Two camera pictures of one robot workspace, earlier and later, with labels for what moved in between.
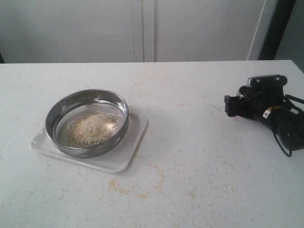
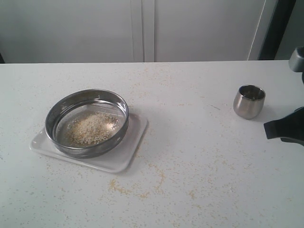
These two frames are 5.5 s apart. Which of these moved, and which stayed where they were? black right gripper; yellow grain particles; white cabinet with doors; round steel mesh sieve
Moved: black right gripper
Stayed: white cabinet with doors; yellow grain particles; round steel mesh sieve
